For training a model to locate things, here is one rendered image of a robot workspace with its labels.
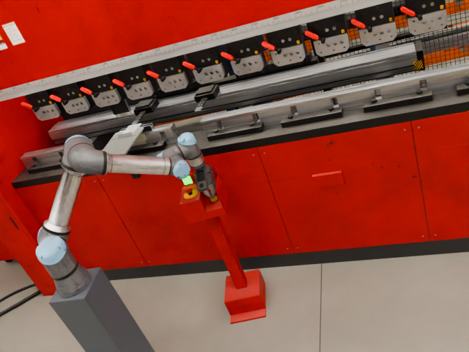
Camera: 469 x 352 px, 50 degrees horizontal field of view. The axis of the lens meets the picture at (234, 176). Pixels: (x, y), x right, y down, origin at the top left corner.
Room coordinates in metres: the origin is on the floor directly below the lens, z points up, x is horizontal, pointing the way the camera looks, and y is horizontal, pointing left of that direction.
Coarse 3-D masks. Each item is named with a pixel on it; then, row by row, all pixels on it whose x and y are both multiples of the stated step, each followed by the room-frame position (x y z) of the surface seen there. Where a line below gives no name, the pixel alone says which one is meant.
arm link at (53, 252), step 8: (48, 240) 1.78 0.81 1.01; (56, 240) 1.76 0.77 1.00; (64, 240) 1.82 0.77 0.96; (40, 248) 1.75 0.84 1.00; (48, 248) 1.73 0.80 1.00; (56, 248) 1.72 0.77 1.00; (64, 248) 1.74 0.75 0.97; (40, 256) 1.71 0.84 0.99; (48, 256) 1.70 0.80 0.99; (56, 256) 1.70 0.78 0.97; (64, 256) 1.71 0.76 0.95; (72, 256) 1.75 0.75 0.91; (48, 264) 1.69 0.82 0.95; (56, 264) 1.69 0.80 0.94; (64, 264) 1.70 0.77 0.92; (72, 264) 1.72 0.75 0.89; (48, 272) 1.72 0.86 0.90; (56, 272) 1.69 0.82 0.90; (64, 272) 1.69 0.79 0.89
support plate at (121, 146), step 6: (120, 132) 2.62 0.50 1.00; (138, 132) 2.53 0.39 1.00; (114, 138) 2.57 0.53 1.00; (120, 138) 2.54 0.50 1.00; (126, 138) 2.50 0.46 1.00; (132, 138) 2.48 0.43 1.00; (108, 144) 2.53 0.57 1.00; (114, 144) 2.49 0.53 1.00; (120, 144) 2.46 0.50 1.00; (126, 144) 2.43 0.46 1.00; (132, 144) 2.42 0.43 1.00; (102, 150) 2.48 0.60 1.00; (108, 150) 2.44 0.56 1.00; (114, 150) 2.41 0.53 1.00; (120, 150) 2.39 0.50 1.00; (126, 150) 2.36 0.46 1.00
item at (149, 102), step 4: (148, 100) 2.85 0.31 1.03; (152, 100) 2.83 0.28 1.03; (156, 100) 2.85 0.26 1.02; (140, 104) 2.83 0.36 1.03; (144, 104) 2.80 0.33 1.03; (148, 104) 2.78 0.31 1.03; (152, 104) 2.79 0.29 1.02; (156, 104) 2.83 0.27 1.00; (136, 108) 2.81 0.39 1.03; (140, 108) 2.80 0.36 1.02; (144, 108) 2.78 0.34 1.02; (148, 108) 2.77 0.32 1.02; (152, 108) 2.77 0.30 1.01; (136, 112) 2.81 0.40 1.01; (140, 112) 2.78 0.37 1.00; (144, 112) 2.76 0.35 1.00; (148, 112) 2.78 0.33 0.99; (140, 116) 2.73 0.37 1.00; (136, 120) 2.69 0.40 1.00; (132, 124) 2.65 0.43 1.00
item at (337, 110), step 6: (336, 108) 2.11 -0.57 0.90; (342, 108) 2.11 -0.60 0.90; (306, 114) 2.18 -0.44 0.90; (312, 114) 2.15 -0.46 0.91; (318, 114) 2.13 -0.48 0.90; (324, 114) 2.11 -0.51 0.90; (330, 114) 2.09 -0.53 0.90; (336, 114) 2.08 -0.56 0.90; (342, 114) 2.07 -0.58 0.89; (282, 120) 2.21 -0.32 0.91; (288, 120) 2.19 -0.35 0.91; (294, 120) 2.16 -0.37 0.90; (300, 120) 2.15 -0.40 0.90; (306, 120) 2.14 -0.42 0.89; (312, 120) 2.13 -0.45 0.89; (318, 120) 2.11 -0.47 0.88; (282, 126) 2.19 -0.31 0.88; (288, 126) 2.18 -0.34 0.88
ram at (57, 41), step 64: (0, 0) 2.72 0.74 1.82; (64, 0) 2.58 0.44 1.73; (128, 0) 2.45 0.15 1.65; (192, 0) 2.33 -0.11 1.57; (256, 0) 2.21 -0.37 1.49; (320, 0) 2.10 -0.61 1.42; (384, 0) 2.00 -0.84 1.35; (0, 64) 2.81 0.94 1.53; (64, 64) 2.65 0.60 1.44; (128, 64) 2.51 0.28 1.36
